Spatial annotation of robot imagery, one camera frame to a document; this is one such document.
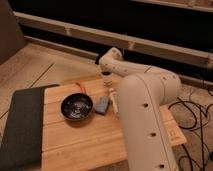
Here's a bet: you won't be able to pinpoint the black ceramic bowl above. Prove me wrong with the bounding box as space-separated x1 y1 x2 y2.
61 93 93 121

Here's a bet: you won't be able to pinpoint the blue rectangular sponge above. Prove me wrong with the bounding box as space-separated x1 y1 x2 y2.
95 97 110 115

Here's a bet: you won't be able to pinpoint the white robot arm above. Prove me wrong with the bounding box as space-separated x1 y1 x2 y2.
99 47 181 171

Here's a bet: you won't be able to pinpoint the orange pen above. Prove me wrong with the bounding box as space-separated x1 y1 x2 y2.
75 82 86 94

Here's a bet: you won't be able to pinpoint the white plastic bottle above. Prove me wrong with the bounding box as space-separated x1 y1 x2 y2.
109 88 118 114

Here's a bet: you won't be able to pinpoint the dark grey mat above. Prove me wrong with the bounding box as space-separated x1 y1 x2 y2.
0 84 55 171

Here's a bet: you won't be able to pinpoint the black floor cables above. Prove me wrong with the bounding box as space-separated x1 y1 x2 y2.
168 84 213 171

